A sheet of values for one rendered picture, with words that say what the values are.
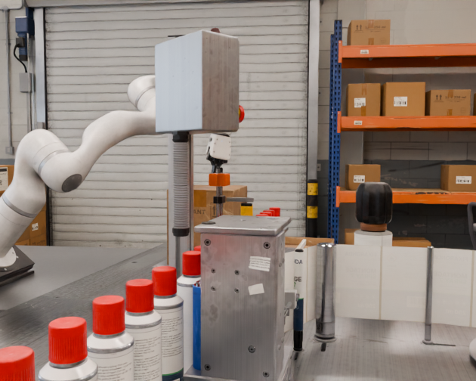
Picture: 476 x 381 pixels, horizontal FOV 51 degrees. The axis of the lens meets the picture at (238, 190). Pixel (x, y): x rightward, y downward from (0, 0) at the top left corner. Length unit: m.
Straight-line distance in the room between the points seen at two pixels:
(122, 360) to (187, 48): 0.65
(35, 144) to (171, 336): 1.06
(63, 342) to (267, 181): 5.10
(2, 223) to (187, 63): 0.90
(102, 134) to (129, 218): 4.25
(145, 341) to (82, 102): 5.53
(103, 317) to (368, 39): 4.63
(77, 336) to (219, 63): 0.65
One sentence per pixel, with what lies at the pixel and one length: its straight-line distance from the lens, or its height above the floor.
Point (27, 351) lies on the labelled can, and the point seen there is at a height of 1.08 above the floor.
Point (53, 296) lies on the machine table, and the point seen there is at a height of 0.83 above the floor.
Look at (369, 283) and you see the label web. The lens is 1.02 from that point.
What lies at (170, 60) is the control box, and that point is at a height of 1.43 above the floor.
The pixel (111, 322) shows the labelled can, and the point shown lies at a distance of 0.55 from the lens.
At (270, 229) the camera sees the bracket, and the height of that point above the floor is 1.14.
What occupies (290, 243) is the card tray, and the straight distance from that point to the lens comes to 2.31.
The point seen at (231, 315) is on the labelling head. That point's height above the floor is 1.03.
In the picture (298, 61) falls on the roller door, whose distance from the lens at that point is 5.60.
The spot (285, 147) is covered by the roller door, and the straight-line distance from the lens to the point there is 5.50.
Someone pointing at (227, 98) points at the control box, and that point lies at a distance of 1.00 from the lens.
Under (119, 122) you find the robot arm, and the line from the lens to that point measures 1.67.
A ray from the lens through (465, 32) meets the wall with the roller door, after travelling 6.04.
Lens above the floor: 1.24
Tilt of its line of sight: 4 degrees down
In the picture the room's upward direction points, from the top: straight up
